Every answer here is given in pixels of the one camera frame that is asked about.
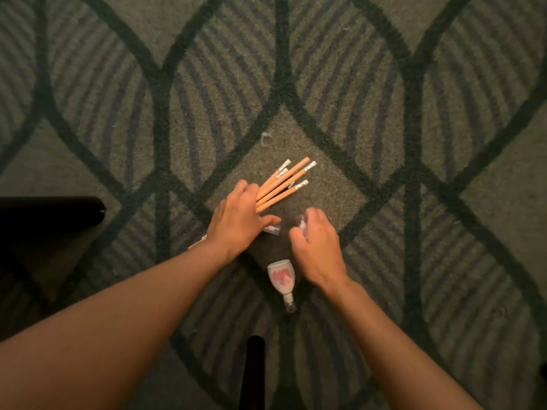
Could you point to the person's left hand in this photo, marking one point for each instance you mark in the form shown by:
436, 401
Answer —
237, 217

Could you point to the person's right hand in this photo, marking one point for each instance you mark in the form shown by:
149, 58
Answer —
320, 251

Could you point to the white green correction tape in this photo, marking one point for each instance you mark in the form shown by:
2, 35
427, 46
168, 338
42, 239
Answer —
302, 224

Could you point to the white pink correction tape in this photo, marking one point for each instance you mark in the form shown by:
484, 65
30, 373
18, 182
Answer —
272, 229
282, 279

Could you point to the bundle of wooden pencils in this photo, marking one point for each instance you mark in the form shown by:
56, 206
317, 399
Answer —
295, 167
280, 174

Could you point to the person's left forearm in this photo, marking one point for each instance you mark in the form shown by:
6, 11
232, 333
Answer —
107, 328

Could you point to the person's right forearm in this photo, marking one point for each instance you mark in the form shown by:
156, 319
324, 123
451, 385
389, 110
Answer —
397, 350

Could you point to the small clear plastic scrap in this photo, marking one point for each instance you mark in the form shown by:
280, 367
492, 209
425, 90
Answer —
266, 139

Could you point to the black table leg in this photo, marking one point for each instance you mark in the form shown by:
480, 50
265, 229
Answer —
253, 375

